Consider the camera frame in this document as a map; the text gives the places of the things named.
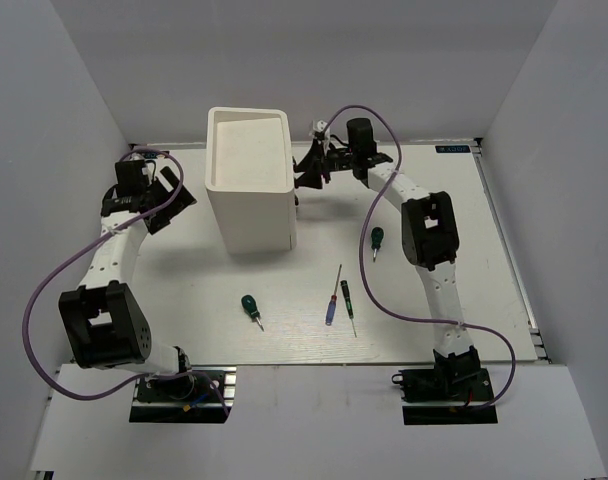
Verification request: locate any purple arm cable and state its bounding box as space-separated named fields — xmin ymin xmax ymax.
xmin=22 ymin=145 xmax=233 ymax=417
xmin=323 ymin=104 xmax=517 ymax=412

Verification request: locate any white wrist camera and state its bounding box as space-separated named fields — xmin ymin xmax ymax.
xmin=129 ymin=152 xmax=158 ymax=179
xmin=310 ymin=120 xmax=330 ymax=147

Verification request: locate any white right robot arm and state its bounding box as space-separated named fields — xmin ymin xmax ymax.
xmin=294 ymin=118 xmax=481 ymax=399

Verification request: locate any green black precision screwdriver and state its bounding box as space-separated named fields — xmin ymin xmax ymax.
xmin=340 ymin=280 xmax=357 ymax=337

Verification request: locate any white drawer cabinet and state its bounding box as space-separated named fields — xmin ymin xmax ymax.
xmin=205 ymin=107 xmax=297 ymax=255

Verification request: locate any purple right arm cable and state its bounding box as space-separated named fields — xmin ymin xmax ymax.
xmin=323 ymin=104 xmax=517 ymax=412

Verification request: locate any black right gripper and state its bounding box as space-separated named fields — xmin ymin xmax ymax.
xmin=292 ymin=139 xmax=356 ymax=190

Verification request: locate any green stubby screwdriver orange cap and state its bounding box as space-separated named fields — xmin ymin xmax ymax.
xmin=370 ymin=226 xmax=384 ymax=261

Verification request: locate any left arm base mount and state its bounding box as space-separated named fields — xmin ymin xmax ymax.
xmin=129 ymin=366 xmax=237 ymax=424

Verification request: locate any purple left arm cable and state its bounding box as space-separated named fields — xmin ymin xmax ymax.
xmin=22 ymin=145 xmax=233 ymax=417

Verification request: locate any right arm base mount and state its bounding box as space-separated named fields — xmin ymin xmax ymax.
xmin=391 ymin=368 xmax=498 ymax=426

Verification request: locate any blue red handled screwdriver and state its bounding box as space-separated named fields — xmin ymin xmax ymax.
xmin=325 ymin=265 xmax=342 ymax=326

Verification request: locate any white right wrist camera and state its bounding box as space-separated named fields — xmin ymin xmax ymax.
xmin=310 ymin=120 xmax=330 ymax=147

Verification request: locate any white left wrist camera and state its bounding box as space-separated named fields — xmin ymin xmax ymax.
xmin=129 ymin=152 xmax=158 ymax=179

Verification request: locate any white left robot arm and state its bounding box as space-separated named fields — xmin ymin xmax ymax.
xmin=58 ymin=151 xmax=196 ymax=399

